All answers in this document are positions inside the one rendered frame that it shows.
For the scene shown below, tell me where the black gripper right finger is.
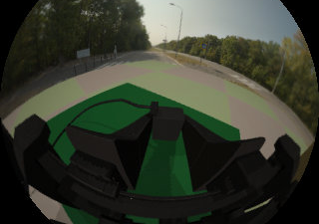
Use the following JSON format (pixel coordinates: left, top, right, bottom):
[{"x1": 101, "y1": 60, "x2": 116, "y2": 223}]
[{"x1": 180, "y1": 115, "x2": 266, "y2": 192}]

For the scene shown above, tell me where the black cable with plug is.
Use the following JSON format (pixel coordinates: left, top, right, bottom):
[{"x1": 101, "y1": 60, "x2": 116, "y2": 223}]
[{"x1": 91, "y1": 98, "x2": 184, "y2": 140}]

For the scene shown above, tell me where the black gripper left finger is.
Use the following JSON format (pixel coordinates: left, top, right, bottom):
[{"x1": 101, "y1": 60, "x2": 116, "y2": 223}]
[{"x1": 65, "y1": 112, "x2": 153, "y2": 191}]

